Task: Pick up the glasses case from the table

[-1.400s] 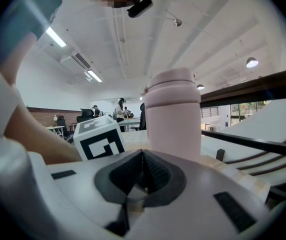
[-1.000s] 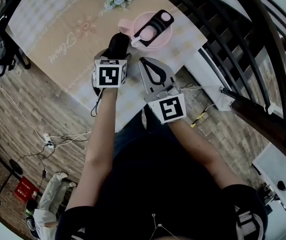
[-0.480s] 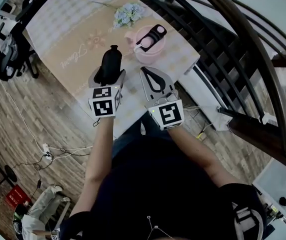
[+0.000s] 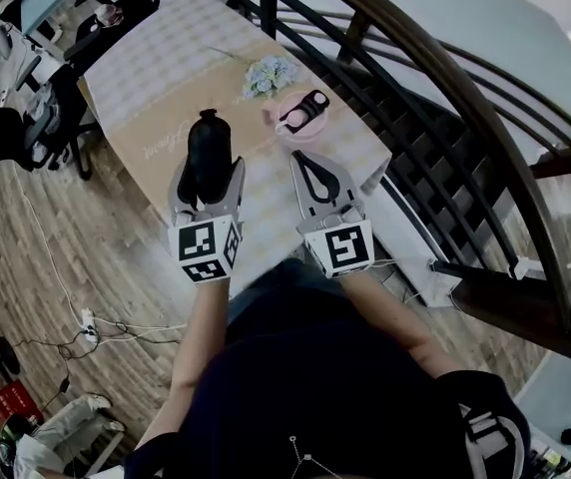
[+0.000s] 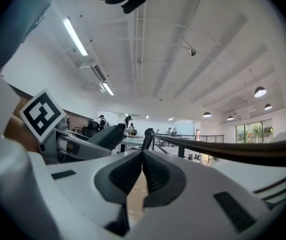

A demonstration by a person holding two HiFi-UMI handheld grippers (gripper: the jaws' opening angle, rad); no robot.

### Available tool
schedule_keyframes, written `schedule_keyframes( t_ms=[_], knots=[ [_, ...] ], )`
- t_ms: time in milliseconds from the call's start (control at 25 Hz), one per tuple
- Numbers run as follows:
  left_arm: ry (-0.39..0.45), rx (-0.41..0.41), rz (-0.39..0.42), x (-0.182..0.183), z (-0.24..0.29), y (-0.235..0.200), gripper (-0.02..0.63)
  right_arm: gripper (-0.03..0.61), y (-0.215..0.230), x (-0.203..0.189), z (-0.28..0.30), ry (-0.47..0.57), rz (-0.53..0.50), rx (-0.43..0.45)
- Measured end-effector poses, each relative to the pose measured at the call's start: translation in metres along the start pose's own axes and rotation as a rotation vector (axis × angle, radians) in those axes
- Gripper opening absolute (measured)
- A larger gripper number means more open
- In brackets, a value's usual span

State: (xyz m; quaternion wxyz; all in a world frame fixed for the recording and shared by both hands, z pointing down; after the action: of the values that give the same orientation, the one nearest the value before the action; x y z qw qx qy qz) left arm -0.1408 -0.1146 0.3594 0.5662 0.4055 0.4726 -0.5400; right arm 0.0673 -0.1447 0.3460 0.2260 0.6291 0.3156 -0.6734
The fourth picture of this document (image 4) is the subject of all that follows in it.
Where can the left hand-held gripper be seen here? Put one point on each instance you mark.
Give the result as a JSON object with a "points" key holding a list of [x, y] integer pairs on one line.
{"points": [[204, 245]]}

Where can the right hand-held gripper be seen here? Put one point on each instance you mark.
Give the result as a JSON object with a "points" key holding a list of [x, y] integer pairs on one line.
{"points": [[340, 247]]}

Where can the black glasses case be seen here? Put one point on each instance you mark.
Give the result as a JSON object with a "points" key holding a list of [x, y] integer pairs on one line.
{"points": [[208, 147]]}

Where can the person's right forearm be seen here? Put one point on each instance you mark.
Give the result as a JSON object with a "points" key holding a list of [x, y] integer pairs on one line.
{"points": [[395, 327]]}

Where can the person's left forearm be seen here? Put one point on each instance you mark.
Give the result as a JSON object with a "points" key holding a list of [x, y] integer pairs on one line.
{"points": [[190, 357]]}

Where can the black metal stair railing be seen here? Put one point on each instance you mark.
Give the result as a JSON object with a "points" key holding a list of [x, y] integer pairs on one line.
{"points": [[415, 133]]}

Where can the person's blue jeans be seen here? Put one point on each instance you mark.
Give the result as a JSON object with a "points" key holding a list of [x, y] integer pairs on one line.
{"points": [[270, 282]]}

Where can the white panel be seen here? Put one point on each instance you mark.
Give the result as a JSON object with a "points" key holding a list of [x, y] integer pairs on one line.
{"points": [[415, 247]]}

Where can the blue flower bouquet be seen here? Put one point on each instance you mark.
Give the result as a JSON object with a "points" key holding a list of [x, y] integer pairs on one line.
{"points": [[268, 75]]}

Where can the table with checked cloth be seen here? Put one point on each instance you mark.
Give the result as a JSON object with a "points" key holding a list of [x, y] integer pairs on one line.
{"points": [[166, 68]]}

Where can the dark wooden handrail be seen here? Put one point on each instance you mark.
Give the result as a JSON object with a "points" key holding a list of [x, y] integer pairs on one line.
{"points": [[465, 83]]}

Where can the white power strip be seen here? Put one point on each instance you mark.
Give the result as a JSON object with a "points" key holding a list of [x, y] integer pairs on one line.
{"points": [[88, 325]]}

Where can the person's dark shirt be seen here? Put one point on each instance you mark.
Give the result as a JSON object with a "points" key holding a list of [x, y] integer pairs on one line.
{"points": [[315, 392]]}

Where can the dark wooden staircase base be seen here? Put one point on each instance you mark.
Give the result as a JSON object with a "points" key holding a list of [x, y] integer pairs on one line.
{"points": [[515, 312]]}

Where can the red box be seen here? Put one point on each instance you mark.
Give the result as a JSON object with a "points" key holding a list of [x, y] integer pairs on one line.
{"points": [[13, 403]]}

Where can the black computer mouse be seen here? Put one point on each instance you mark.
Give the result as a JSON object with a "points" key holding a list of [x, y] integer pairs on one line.
{"points": [[570, 436]]}

